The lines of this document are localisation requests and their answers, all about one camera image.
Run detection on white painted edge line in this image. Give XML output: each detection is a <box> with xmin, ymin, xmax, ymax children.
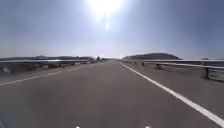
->
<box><xmin>119</xmin><ymin>62</ymin><xmax>224</xmax><ymax>128</ymax></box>

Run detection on low distant hills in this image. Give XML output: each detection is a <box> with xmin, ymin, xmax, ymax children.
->
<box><xmin>0</xmin><ymin>55</ymin><xmax>101</xmax><ymax>62</ymax></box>

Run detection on faint white painted line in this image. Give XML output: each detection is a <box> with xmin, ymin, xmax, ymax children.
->
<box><xmin>0</xmin><ymin>63</ymin><xmax>88</xmax><ymax>87</ymax></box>

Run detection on dark distant hill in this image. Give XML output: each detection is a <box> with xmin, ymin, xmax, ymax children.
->
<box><xmin>122</xmin><ymin>52</ymin><xmax>183</xmax><ymax>61</ymax></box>

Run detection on metal guardrail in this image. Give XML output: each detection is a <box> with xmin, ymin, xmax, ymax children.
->
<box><xmin>0</xmin><ymin>58</ymin><xmax>97</xmax><ymax>72</ymax></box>
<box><xmin>121</xmin><ymin>59</ymin><xmax>224</xmax><ymax>80</ymax></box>

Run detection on grey asphalt road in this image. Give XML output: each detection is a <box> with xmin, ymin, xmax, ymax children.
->
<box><xmin>0</xmin><ymin>59</ymin><xmax>224</xmax><ymax>128</ymax></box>

